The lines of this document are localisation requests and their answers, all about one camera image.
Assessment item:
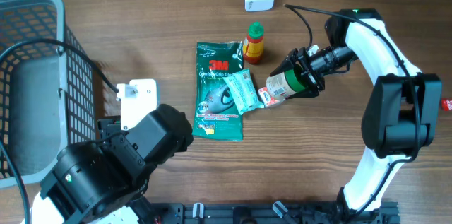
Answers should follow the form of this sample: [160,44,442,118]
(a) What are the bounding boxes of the red candy bar wrapper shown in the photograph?
[440,98,452,111]

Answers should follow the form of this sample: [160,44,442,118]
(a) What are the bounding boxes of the green 3M gloves package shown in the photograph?
[193,42,244,141]

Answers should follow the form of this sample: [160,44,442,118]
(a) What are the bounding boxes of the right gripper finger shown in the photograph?
[270,49,302,76]
[288,88,319,99]

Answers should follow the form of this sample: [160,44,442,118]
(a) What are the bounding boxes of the white wet wipes pack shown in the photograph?
[223,69,264,115]

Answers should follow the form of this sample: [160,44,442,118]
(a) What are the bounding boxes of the grey plastic shopping basket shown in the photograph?
[1,0,96,184]

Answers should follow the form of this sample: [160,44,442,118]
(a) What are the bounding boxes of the green lid jar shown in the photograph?
[266,67,307,100]

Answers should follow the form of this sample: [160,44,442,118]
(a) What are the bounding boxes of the red sriracha sauce bottle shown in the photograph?
[243,22,264,64]

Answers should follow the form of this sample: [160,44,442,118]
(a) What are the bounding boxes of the red patterned small box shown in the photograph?
[258,87,284,108]

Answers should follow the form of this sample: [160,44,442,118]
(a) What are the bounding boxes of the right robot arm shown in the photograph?
[271,8,442,221]

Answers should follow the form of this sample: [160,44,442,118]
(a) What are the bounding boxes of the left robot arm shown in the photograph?
[28,104,194,223]

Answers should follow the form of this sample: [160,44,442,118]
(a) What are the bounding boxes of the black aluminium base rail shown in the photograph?
[141,201,401,224]

